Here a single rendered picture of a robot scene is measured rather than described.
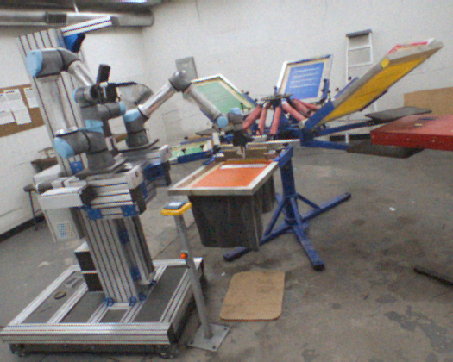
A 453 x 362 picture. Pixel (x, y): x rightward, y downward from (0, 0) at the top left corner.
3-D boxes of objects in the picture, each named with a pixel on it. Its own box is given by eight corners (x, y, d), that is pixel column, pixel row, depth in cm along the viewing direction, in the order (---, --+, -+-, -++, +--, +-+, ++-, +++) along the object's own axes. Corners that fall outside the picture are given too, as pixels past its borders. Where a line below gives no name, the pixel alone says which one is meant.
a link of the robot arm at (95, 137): (111, 146, 200) (104, 121, 196) (91, 152, 190) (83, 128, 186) (99, 146, 207) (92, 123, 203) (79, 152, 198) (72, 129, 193)
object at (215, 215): (259, 252, 226) (248, 190, 212) (198, 247, 247) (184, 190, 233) (261, 250, 229) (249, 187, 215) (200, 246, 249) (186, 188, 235)
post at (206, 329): (216, 352, 224) (181, 215, 192) (186, 346, 234) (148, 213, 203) (230, 327, 242) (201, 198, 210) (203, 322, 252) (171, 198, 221)
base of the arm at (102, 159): (83, 171, 197) (78, 154, 194) (97, 163, 211) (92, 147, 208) (107, 168, 194) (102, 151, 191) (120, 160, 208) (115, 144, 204)
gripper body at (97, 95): (122, 101, 154) (106, 103, 162) (118, 80, 152) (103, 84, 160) (106, 102, 149) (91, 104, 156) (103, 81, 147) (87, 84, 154)
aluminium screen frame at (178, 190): (252, 195, 202) (251, 189, 201) (168, 195, 229) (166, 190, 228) (292, 153, 267) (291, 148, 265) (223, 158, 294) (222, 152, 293)
